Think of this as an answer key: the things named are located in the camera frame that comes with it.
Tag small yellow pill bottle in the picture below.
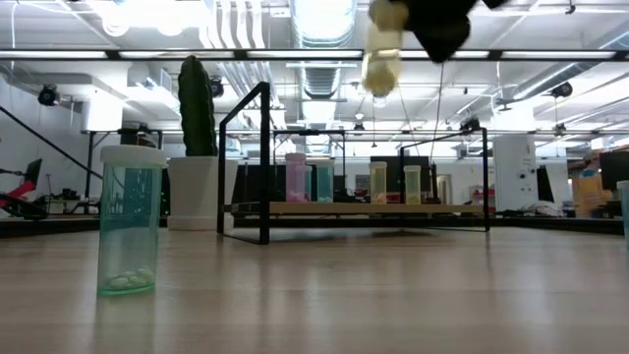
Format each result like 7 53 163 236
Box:
403 164 423 206

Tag yellow pill bottle red pills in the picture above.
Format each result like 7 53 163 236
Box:
369 160 389 206

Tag small teal pill bottle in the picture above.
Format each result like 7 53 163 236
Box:
314 160 335 205

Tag small pink pill bottle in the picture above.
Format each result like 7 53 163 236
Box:
285 151 309 205

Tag teal pill bottle white pills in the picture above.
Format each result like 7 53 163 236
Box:
96 144 168 297

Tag large black monitor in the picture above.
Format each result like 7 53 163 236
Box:
369 155 432 194

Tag red storage bins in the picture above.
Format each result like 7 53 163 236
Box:
470 186 494 206

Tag white cloth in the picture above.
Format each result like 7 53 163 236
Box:
510 200 564 218

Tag person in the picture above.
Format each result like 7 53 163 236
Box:
569 149 615 217

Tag black monitor on stand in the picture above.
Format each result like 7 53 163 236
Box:
600 149 629 192

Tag green cactus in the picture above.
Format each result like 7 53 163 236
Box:
177 54 219 158

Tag white hexagonal plant pot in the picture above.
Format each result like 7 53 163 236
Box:
166 155 240 232

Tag red and black equipment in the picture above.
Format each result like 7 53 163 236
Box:
0 157 50 221

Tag ribbed ventilation duct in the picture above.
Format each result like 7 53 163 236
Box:
289 0 359 99

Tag wooden shelf black metal frame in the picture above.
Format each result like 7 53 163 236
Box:
216 81 491 246

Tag thin black tether cable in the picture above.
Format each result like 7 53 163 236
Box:
0 104 104 181

